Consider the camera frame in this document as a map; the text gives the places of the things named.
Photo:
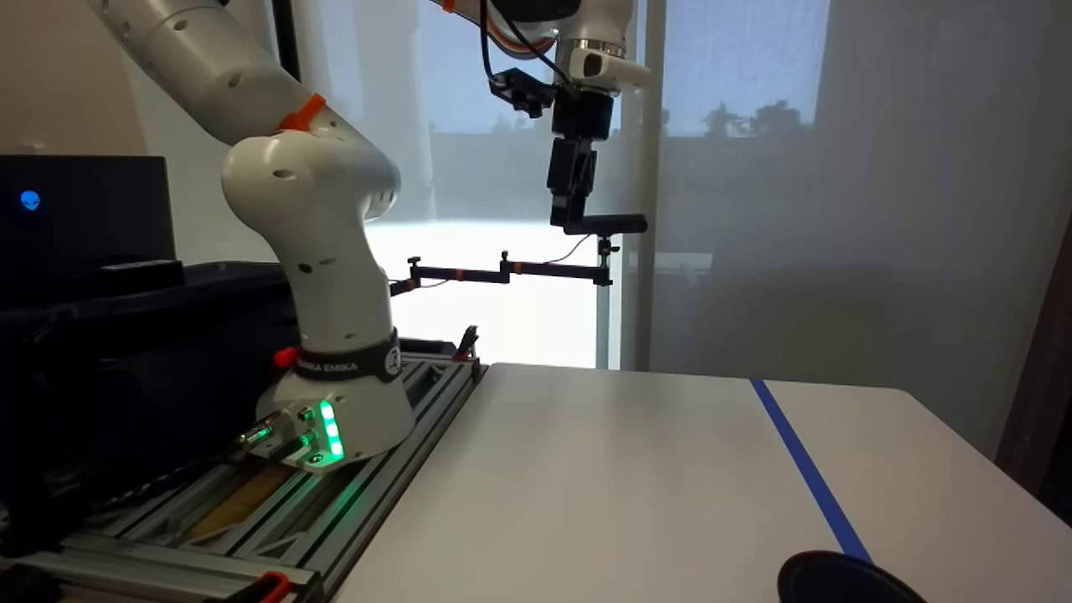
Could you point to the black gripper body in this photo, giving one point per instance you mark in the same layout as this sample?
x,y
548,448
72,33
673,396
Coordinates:
x,y
576,126

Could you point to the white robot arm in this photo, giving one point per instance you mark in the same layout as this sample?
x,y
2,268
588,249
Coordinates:
x,y
310,181

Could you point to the dark teal mug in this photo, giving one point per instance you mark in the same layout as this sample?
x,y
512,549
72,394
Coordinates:
x,y
836,579

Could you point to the blue tape strip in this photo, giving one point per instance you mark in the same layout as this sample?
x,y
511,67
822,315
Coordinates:
x,y
847,541

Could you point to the black monitor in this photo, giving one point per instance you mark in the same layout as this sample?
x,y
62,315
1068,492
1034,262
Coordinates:
x,y
76,226

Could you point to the black cabinet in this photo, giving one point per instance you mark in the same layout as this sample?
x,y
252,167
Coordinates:
x,y
109,401

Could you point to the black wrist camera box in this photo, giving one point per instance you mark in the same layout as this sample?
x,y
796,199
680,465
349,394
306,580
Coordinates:
x,y
520,93

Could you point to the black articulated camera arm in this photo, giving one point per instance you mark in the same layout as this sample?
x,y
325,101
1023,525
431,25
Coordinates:
x,y
507,268

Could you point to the aluminium rail base frame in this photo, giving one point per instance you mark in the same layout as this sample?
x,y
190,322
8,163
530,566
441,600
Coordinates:
x,y
248,530

